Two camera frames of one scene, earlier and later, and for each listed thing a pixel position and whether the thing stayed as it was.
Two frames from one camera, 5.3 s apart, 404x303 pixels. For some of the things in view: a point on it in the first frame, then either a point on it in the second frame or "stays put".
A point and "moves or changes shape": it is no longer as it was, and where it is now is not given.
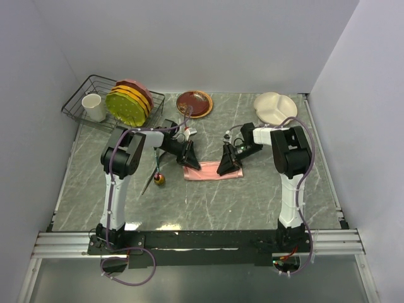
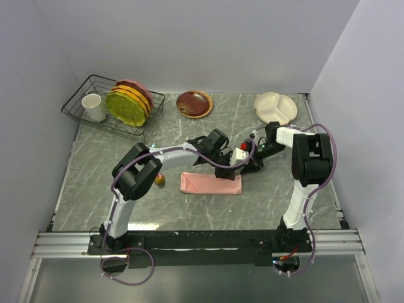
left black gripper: [187, 156] to [226, 173]
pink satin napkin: [208, 171] moves or changes shape
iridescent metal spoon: [159, 178] stays put
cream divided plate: [274, 109] stays put
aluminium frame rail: [53, 245] stays put
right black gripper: [230, 161] to [257, 165]
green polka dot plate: [125, 108] stays put
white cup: [95, 107] stays put
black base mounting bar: [148, 249] stays put
